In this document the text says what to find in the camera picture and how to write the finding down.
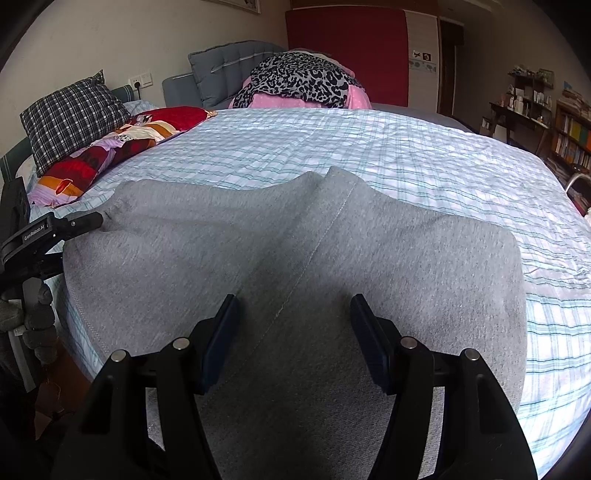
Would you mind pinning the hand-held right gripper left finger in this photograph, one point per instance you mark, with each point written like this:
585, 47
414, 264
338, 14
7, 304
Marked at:
221, 341

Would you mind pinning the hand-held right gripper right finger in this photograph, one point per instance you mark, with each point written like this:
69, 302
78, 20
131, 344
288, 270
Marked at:
367, 341

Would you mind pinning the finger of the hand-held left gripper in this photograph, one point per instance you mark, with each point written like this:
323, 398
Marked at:
87, 224

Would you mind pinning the grey pants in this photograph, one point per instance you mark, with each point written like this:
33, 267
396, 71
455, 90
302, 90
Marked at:
300, 258

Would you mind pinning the person's left hand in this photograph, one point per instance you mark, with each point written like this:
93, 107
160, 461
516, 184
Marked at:
39, 318

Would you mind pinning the red floral pillow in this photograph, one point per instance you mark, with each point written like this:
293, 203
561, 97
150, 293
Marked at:
92, 157

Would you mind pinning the dark checked pillow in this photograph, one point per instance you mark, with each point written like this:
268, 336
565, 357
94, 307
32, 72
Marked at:
74, 120

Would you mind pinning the plaid white teal blanket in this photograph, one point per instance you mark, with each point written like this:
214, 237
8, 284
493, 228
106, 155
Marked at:
369, 147

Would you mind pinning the grey quilted headboard cushion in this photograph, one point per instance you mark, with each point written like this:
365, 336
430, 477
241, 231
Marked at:
221, 69

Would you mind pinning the grey bed sheet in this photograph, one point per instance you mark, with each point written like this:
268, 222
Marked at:
415, 115

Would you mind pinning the pink dotted cloth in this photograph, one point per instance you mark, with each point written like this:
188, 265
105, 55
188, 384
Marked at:
358, 97

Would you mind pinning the leopard print cloth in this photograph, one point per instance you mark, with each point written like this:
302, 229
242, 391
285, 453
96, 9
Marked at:
300, 78

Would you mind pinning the silver metal tube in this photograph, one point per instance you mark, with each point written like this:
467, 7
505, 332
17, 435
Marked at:
577, 180

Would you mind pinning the dark wooden desk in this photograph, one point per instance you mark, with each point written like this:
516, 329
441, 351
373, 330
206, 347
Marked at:
512, 115

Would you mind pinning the wooden bookshelf with books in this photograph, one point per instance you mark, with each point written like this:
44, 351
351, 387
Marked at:
572, 138

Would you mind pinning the red wardrobe door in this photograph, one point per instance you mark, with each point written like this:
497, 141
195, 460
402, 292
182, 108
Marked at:
346, 50

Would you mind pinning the small dark desk shelf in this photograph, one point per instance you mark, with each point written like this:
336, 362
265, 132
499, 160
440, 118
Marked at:
531, 87

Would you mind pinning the white wardrobe door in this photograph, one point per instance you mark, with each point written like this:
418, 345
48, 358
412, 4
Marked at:
422, 37

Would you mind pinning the white wall socket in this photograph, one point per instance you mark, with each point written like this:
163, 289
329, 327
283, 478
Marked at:
141, 80

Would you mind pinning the framed wall picture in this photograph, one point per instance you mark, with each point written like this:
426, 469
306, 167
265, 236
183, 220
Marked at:
240, 3

